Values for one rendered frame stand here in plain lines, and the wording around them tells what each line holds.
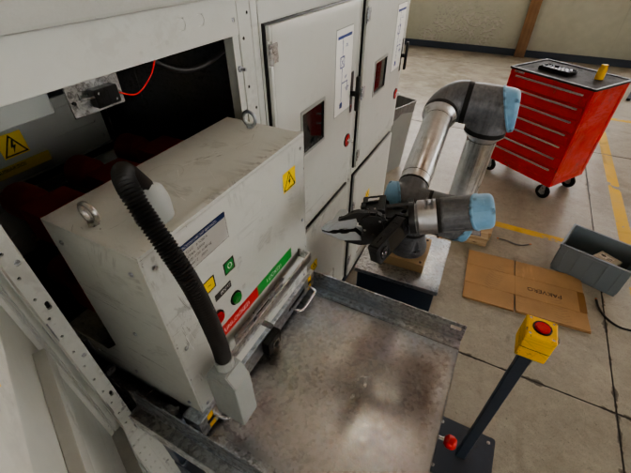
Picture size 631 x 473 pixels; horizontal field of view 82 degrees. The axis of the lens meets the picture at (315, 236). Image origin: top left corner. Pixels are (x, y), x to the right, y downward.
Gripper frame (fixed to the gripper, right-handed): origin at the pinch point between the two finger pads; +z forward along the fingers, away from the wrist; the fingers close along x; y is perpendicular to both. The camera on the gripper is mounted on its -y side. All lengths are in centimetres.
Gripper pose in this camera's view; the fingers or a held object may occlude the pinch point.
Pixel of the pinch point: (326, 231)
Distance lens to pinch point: 83.9
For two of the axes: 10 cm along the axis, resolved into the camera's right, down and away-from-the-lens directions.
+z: -9.4, 0.8, 3.3
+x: -2.6, -7.7, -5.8
